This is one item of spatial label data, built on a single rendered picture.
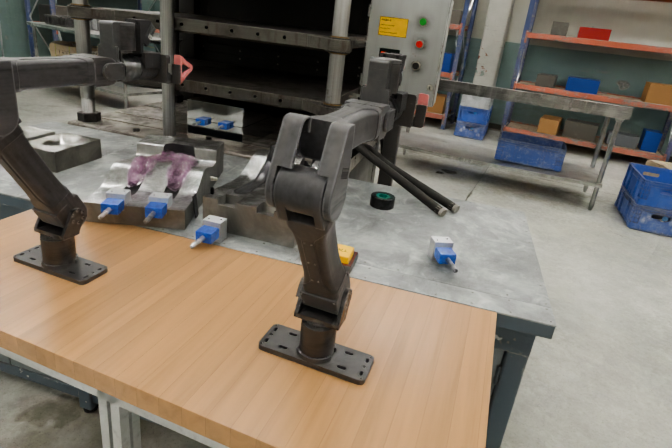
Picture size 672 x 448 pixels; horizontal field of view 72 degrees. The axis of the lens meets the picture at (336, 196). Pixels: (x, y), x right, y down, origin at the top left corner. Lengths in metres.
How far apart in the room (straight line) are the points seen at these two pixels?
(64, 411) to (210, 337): 1.15
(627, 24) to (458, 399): 7.00
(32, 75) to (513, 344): 1.13
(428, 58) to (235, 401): 1.45
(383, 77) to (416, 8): 1.08
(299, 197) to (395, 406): 0.39
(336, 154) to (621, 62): 7.12
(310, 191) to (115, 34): 0.69
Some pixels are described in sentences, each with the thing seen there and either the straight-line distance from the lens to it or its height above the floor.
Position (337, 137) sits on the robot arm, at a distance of 0.58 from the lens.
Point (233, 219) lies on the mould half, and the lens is 1.24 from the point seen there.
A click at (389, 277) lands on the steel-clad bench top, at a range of 1.13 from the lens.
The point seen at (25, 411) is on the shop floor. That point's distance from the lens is 2.04.
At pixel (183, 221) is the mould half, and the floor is 0.82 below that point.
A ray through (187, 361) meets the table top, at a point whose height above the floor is 0.80.
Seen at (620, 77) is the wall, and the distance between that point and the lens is 7.60.
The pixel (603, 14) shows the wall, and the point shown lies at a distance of 7.58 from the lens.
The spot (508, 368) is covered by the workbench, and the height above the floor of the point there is 0.63.
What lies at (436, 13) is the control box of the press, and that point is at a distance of 1.89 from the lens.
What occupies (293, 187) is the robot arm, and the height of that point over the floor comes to 1.16.
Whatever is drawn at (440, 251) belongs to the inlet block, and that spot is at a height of 0.84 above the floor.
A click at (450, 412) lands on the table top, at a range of 0.83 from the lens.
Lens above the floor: 1.36
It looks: 21 degrees down
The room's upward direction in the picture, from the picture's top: 7 degrees clockwise
